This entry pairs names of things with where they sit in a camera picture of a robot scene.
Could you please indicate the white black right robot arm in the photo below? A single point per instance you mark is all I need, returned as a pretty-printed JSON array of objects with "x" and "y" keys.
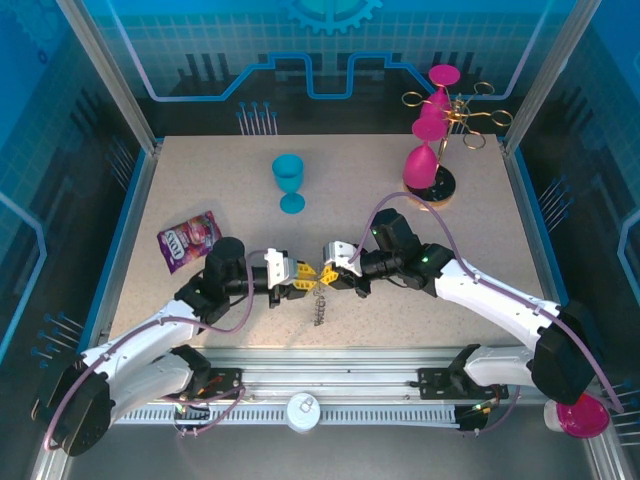
[{"x": 500, "y": 300}]

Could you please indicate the aluminium upright post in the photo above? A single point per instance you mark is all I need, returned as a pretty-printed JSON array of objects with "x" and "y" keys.
[
  {"x": 546, "y": 75},
  {"x": 112, "y": 75}
]

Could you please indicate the pink plastic goblet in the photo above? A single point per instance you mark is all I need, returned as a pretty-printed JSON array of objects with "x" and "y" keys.
[
  {"x": 420, "y": 167},
  {"x": 435, "y": 105}
]

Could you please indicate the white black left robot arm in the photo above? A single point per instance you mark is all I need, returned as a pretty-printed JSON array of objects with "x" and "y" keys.
[{"x": 145, "y": 340}]

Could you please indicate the teal plastic goblet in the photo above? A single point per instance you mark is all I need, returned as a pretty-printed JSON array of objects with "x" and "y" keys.
[{"x": 289, "y": 172}]

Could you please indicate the purple candy bag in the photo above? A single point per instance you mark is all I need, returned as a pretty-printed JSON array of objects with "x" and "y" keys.
[{"x": 192, "y": 240}]

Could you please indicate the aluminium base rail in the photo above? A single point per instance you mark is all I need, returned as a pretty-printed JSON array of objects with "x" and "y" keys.
[{"x": 325, "y": 370}]

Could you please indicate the aluminium side rail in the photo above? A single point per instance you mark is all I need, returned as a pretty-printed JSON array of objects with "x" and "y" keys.
[
  {"x": 541, "y": 250},
  {"x": 124, "y": 250}
]

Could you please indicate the gold stand with pink glasses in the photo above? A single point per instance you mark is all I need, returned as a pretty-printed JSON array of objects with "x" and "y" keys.
[{"x": 445, "y": 192}]

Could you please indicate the white tin can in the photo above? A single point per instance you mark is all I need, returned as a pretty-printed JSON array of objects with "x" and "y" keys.
[{"x": 302, "y": 410}]

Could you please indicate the white cup with pink lid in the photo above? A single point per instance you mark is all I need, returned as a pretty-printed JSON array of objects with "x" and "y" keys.
[{"x": 582, "y": 420}]

